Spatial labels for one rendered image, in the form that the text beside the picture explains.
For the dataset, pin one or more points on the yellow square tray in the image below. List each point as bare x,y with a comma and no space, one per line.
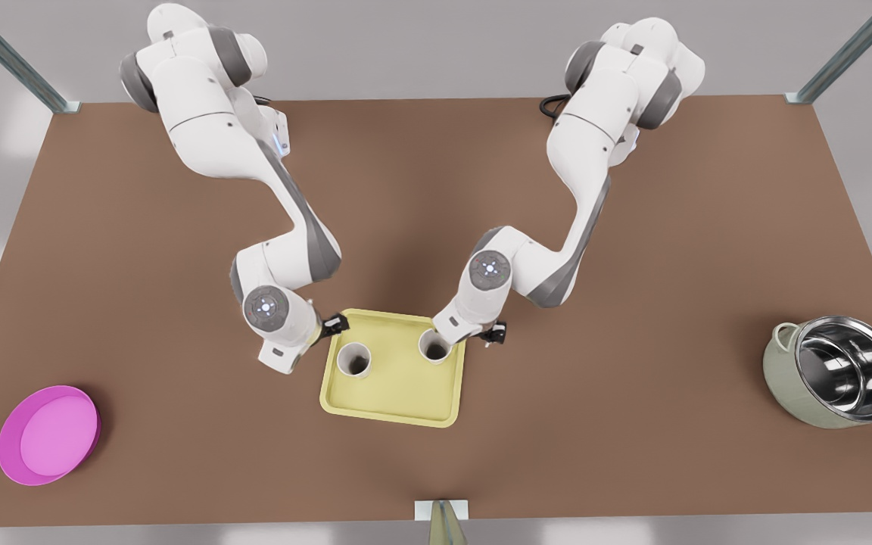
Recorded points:
393,368

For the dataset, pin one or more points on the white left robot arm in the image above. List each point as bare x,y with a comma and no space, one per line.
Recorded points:
595,144

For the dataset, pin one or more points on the white IKEA cup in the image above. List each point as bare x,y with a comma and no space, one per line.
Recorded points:
434,347
353,359

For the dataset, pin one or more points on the green steel-lined pot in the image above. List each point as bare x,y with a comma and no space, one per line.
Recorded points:
841,372

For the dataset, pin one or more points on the silver frame post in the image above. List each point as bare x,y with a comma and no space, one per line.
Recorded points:
12,54
442,522
848,51

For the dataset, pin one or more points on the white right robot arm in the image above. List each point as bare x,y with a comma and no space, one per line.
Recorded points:
216,129

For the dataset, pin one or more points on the pink round bowl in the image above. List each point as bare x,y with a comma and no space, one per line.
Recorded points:
48,434

